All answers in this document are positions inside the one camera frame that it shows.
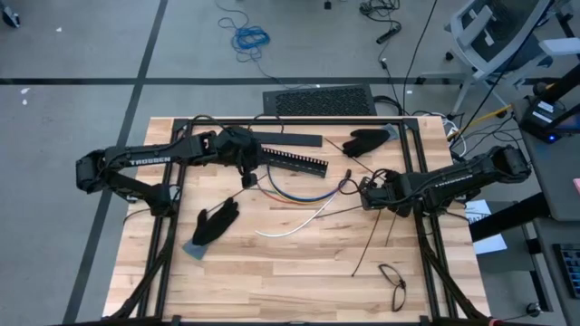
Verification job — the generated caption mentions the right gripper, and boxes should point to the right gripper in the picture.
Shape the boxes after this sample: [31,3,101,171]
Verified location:
[361,170,411,213]

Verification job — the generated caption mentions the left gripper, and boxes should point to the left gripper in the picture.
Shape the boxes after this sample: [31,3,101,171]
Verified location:
[212,126,263,190]

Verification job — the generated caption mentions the green cable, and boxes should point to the green cable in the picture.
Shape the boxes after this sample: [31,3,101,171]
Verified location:
[260,183,300,203]

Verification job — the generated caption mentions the black slotted cable raceway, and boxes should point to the black slotted cable raceway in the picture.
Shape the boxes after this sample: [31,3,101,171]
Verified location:
[260,147,329,179]

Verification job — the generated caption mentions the black work glove grey cuff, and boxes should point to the black work glove grey cuff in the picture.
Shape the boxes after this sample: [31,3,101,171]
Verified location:
[342,124,400,158]
[182,197,240,262]

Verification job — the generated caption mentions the black raceway cover strip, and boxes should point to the black raceway cover strip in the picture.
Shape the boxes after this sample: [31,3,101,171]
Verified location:
[251,130,324,149]

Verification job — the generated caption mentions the black eyeglasses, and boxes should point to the black eyeglasses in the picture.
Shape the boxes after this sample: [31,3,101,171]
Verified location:
[377,263,408,313]

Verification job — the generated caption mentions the black perforated case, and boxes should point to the black perforated case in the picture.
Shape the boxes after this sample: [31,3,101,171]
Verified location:
[262,83,379,118]

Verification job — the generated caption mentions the white paper sheet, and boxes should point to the white paper sheet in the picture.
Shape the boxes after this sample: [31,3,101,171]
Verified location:
[462,198,508,256]

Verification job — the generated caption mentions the black desk crossbar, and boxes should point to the black desk crossbar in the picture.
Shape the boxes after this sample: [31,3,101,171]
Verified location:
[469,192,552,244]

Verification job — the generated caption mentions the black box with labels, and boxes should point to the black box with labels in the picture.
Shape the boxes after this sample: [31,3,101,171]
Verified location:
[518,95,580,145]

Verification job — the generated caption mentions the grey desk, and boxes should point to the grey desk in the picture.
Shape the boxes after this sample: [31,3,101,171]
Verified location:
[511,97,580,223]
[532,216,580,326]

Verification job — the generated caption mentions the grey office chair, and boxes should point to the grey office chair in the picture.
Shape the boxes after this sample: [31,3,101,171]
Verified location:
[419,0,580,115]

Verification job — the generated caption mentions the black keyboard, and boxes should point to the black keyboard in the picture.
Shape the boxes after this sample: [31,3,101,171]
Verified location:
[552,243,580,300]

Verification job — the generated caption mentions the black stand pole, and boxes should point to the black stand pole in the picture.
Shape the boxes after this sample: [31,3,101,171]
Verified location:
[532,62,580,106]

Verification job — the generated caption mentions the black aluminium frame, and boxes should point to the black aluminium frame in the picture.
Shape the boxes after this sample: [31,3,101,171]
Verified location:
[111,116,489,326]

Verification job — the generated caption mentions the black coiled floor cable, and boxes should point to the black coiled floor cable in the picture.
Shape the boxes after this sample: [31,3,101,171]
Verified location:
[373,94,404,117]

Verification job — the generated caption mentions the white floor cable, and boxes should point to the white floor cable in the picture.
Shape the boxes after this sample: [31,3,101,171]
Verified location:
[442,117,468,158]

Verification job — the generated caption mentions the yellow floor cable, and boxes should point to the yellow floor cable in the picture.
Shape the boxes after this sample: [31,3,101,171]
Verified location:
[452,104,514,137]

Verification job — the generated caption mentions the blue coiled floor cable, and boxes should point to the blue coiled floor cable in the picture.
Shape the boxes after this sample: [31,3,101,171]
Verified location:
[213,0,273,64]

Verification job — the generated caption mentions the thin black hanging cable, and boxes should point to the thin black hanging cable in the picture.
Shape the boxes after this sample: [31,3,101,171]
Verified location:
[401,0,440,114]
[452,0,556,141]

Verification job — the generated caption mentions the black floor cable bundle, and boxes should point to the black floor cable bundle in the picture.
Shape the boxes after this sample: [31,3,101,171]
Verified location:
[359,0,403,45]

